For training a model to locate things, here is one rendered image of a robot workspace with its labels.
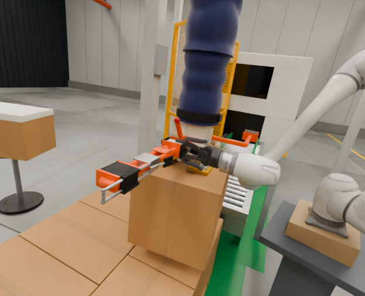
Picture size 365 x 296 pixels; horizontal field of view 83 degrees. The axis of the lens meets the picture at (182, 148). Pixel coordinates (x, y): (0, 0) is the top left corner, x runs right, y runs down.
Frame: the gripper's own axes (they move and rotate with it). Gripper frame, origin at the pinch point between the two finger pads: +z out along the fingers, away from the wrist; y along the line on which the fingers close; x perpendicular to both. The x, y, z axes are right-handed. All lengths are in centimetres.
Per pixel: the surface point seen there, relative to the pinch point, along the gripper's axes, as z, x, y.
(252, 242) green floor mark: -49, 112, 120
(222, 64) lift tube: -8.7, 20.5, -35.3
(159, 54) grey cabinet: 88, 131, -46
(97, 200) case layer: 67, 23, 66
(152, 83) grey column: 94, 130, -16
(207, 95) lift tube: -5.2, 17.5, -21.7
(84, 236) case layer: 47, -7, 66
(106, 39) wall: 859, 871, -157
